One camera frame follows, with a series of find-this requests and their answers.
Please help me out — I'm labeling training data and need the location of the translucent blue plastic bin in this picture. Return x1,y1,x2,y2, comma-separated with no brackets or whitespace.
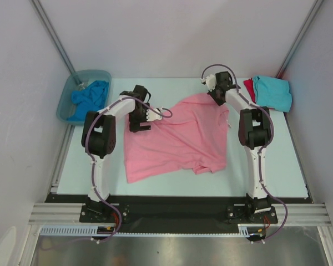
56,69,112,126

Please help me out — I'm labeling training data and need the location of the crumpled blue t shirt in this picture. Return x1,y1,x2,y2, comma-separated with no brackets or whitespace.
67,80,109,122

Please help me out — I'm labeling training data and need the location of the folded light blue t shirt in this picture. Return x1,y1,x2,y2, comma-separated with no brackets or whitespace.
253,75,292,112

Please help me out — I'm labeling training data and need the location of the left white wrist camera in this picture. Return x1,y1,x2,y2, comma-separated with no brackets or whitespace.
146,108,163,122

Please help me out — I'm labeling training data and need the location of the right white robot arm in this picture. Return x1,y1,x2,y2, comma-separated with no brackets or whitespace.
202,71,273,222

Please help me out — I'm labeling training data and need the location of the pink t shirt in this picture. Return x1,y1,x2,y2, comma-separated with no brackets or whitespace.
124,93,229,183

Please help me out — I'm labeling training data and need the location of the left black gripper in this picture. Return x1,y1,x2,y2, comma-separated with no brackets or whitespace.
129,103,151,132

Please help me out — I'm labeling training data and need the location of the folded red t shirt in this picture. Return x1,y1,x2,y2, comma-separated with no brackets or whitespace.
243,78,271,109

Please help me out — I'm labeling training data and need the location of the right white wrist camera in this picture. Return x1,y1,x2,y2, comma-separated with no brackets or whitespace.
201,74,216,91

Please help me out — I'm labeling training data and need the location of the aluminium front rail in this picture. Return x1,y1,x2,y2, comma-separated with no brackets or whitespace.
29,203,331,226

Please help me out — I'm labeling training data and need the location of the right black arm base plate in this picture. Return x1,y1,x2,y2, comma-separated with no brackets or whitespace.
226,204,278,224

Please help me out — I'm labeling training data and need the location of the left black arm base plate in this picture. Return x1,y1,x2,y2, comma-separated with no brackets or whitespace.
79,203,130,223

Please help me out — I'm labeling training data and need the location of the slotted cable duct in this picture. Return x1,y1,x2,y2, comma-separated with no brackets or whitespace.
41,224,266,238

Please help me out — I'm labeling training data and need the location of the left aluminium corner post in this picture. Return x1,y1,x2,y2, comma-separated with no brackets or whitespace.
29,0,75,74

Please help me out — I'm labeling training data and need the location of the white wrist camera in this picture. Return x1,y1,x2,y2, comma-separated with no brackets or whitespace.
146,108,163,122
201,74,216,91

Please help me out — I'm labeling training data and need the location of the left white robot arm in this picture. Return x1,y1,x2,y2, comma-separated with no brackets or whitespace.
81,85,151,222

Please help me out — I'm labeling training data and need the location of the right aluminium corner post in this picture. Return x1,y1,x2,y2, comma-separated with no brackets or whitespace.
275,0,325,79

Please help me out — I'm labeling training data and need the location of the aluminium corner post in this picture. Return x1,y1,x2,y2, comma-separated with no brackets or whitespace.
29,0,75,74
275,0,325,79

